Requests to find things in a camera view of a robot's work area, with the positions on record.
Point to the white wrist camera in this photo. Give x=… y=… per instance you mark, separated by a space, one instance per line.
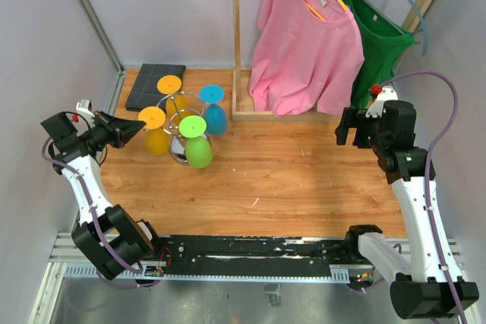
x=84 y=108
x=379 y=95

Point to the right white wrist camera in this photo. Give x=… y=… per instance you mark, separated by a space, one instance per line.
x=379 y=95

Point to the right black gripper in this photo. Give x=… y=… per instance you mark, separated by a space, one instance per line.
x=353 y=117

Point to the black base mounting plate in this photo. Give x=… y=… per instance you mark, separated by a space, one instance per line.
x=246 y=257

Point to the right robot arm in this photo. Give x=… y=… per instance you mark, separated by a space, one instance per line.
x=429 y=284

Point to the dark grey folded cloth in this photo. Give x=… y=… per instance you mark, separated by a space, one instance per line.
x=144 y=91

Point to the aluminium frame post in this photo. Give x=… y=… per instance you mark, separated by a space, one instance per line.
x=101 y=35

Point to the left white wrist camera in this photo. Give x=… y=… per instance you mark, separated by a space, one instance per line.
x=84 y=108

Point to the green t-shirt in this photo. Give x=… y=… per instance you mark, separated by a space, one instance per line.
x=383 y=42

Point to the chrome wine glass rack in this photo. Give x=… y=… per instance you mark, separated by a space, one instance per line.
x=177 y=142

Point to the pink t-shirt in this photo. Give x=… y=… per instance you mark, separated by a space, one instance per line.
x=307 y=57

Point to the blue wine glass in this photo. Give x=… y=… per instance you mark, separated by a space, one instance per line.
x=214 y=115

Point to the green wine glass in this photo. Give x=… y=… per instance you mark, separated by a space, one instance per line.
x=198 y=150

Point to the orange wine glass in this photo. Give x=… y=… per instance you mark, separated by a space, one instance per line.
x=172 y=90
x=155 y=138

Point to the wooden clothes rack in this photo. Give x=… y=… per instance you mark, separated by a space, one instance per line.
x=242 y=106

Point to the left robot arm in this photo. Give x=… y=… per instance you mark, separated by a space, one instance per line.
x=107 y=236

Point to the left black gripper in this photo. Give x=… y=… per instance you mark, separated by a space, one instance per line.
x=119 y=138

